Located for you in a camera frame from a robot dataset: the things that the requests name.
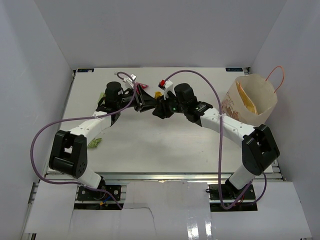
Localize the green snack packet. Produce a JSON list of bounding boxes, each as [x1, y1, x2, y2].
[[97, 92, 105, 103], [87, 138, 102, 149]]

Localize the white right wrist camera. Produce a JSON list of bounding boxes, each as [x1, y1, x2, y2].
[[158, 80, 174, 100]]

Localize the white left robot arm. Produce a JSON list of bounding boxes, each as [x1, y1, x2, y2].
[[49, 81, 157, 200]]

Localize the blue label left corner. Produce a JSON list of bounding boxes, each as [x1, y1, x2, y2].
[[76, 68, 95, 73]]

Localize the blue label corner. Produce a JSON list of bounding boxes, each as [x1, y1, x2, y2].
[[225, 67, 244, 72], [76, 68, 95, 73]]

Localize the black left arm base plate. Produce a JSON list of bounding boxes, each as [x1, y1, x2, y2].
[[74, 184, 123, 211]]

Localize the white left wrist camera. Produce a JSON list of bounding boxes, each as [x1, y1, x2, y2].
[[122, 74, 137, 90]]

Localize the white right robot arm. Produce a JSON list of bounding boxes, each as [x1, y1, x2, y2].
[[152, 80, 280, 200]]

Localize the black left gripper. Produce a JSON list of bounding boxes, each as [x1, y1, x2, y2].
[[116, 84, 157, 113]]

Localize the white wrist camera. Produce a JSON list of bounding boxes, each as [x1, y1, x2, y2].
[[158, 80, 174, 100], [122, 74, 137, 90]]

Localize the tan snack pouch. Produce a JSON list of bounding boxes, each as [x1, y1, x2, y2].
[[235, 81, 258, 115]]

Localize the printed paper bag orange handles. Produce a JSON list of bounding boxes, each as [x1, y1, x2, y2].
[[221, 65, 285, 127]]

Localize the aluminium front rail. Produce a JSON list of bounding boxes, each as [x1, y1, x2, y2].
[[43, 172, 237, 182]]

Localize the blue label right corner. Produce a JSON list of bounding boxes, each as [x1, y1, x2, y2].
[[225, 67, 244, 72]]

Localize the pink snack packet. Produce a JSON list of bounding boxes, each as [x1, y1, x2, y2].
[[137, 82, 149, 89]]

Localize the yellow m&m's pack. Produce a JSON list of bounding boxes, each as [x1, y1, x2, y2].
[[154, 91, 163, 99]]

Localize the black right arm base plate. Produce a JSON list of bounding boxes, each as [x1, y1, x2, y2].
[[205, 184, 258, 213]]

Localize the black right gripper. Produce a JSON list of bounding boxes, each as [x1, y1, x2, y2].
[[153, 91, 187, 120]]

